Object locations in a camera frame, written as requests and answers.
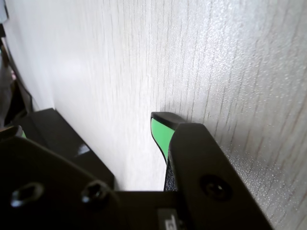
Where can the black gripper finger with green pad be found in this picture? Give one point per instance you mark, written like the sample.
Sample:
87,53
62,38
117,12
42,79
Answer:
204,167

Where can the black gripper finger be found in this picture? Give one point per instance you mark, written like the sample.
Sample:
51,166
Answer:
43,179

